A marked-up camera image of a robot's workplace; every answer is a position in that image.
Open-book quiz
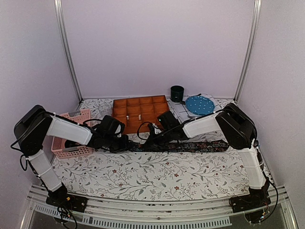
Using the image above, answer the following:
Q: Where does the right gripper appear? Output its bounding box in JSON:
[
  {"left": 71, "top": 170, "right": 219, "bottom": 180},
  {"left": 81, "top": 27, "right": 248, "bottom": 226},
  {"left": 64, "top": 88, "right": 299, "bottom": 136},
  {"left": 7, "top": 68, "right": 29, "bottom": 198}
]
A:
[{"left": 142, "top": 128, "right": 173, "bottom": 150}]

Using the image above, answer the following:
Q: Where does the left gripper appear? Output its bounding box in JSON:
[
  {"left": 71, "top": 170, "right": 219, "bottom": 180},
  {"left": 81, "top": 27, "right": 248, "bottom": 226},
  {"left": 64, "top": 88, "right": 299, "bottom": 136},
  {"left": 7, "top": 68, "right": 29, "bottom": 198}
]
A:
[{"left": 104, "top": 134, "right": 133, "bottom": 154}]

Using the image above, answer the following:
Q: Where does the dark floral tie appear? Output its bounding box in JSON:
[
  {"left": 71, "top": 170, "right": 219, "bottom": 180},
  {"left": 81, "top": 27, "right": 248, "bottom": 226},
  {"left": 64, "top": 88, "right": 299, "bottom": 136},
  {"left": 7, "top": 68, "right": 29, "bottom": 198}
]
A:
[{"left": 127, "top": 140, "right": 229, "bottom": 153}]

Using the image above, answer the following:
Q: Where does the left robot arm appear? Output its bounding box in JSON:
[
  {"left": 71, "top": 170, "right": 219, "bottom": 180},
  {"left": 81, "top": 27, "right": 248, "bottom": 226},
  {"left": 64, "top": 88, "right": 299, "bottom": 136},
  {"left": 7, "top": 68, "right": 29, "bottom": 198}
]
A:
[{"left": 11, "top": 105, "right": 129, "bottom": 207}]

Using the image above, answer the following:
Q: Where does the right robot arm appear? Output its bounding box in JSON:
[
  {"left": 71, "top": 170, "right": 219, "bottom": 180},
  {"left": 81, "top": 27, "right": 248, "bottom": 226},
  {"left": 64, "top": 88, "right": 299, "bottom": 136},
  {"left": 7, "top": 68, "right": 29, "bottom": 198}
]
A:
[{"left": 143, "top": 103, "right": 269, "bottom": 208}]

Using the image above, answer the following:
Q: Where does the white grid placemat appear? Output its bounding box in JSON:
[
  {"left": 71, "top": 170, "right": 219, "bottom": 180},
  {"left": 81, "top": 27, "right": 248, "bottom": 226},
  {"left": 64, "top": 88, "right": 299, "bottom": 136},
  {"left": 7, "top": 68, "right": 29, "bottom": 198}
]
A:
[{"left": 166, "top": 94, "right": 231, "bottom": 123}]

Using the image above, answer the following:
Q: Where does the clear plastic cup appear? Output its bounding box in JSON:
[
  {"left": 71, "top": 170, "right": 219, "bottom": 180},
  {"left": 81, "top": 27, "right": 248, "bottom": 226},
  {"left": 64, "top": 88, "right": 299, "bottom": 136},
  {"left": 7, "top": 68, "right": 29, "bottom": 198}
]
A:
[{"left": 95, "top": 105, "right": 112, "bottom": 119}]

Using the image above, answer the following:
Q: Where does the orange wooden compartment tray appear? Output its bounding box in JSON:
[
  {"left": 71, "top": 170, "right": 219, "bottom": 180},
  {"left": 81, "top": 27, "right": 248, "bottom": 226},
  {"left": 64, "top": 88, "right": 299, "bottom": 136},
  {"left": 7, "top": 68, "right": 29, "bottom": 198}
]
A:
[{"left": 112, "top": 95, "right": 169, "bottom": 134}]

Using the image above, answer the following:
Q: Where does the pink plastic basket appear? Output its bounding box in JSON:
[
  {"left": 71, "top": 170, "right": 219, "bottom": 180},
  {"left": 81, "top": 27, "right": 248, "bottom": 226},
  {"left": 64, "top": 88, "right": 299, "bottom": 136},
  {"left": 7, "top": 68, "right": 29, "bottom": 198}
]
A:
[{"left": 51, "top": 109, "right": 93, "bottom": 159}]

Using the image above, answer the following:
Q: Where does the blue dotted plate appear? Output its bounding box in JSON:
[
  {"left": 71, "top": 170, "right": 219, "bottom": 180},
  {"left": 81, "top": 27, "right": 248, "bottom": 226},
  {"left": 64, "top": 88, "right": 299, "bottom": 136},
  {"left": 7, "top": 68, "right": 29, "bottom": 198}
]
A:
[{"left": 185, "top": 95, "right": 215, "bottom": 116}]

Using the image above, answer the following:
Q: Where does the dark green mug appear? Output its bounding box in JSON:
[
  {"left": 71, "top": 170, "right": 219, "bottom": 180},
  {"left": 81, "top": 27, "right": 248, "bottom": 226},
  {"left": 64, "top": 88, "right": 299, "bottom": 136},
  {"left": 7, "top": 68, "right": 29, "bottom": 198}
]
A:
[{"left": 170, "top": 85, "right": 184, "bottom": 103}]

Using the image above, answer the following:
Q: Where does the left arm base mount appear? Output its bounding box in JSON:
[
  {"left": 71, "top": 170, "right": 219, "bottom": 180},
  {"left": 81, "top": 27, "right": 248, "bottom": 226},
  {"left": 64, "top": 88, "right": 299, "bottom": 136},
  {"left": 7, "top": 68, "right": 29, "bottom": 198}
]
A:
[{"left": 46, "top": 194, "right": 88, "bottom": 213}]

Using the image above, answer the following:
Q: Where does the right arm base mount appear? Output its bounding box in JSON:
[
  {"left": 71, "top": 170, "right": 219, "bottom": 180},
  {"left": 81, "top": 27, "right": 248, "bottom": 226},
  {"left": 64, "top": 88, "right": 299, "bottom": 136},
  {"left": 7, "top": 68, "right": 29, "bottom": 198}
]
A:
[{"left": 229, "top": 194, "right": 271, "bottom": 213}]

